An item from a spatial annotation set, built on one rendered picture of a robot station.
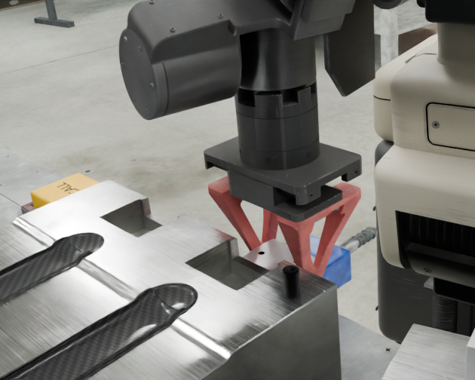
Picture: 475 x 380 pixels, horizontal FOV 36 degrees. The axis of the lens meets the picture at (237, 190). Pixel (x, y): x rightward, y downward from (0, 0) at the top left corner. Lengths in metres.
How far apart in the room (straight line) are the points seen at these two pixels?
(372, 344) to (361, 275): 1.56
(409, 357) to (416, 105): 0.42
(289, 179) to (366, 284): 1.60
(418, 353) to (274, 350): 0.09
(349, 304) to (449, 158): 1.20
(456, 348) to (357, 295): 1.57
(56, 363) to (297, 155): 0.20
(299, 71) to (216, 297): 0.15
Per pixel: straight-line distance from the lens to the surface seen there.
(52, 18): 6.10
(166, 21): 0.43
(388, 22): 3.59
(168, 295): 0.46
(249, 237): 0.56
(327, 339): 0.46
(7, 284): 0.53
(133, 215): 0.59
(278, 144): 0.48
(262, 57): 0.46
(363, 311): 1.96
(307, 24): 0.43
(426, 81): 0.81
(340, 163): 0.49
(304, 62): 0.47
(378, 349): 0.54
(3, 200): 0.87
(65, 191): 0.76
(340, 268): 0.57
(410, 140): 0.84
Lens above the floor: 1.14
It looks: 25 degrees down
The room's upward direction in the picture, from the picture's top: 7 degrees counter-clockwise
